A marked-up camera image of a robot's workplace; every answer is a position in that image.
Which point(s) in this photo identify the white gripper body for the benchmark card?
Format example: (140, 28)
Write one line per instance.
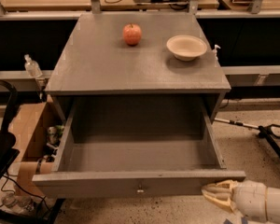
(249, 197)

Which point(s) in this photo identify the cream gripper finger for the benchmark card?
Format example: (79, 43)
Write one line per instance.
(222, 201)
(220, 187)

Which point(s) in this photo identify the grey top drawer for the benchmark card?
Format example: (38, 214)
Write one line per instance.
(111, 144)

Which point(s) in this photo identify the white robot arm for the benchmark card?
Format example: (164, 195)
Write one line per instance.
(272, 205)

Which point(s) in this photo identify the metal drawer knob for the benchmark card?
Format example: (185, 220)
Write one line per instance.
(140, 189)

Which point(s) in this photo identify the metal grabber stick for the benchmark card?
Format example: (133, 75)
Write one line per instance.
(263, 130)

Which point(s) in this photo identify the white pump bottle right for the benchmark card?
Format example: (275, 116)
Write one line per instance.
(215, 50)

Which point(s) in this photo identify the white bowl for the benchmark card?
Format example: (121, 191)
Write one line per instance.
(186, 47)

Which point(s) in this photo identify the grey wooden cabinet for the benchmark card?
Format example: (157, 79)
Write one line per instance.
(96, 60)

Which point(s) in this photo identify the red apple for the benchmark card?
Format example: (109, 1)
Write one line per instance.
(132, 34)

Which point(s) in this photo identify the cardboard box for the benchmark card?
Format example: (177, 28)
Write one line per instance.
(30, 128)

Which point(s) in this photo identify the black chair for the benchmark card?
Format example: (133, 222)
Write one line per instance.
(7, 139)

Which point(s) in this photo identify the clear sanitizer bottle left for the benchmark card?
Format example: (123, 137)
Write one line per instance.
(32, 67)

